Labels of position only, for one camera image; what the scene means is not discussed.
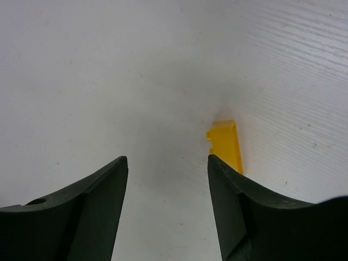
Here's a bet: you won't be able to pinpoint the yellow lego brick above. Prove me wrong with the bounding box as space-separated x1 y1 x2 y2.
206 120 244 175

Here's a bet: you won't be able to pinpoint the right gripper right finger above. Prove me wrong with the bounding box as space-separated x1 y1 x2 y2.
208 155 347 260

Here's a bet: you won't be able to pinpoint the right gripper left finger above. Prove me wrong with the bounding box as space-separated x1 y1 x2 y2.
1 156 128 260

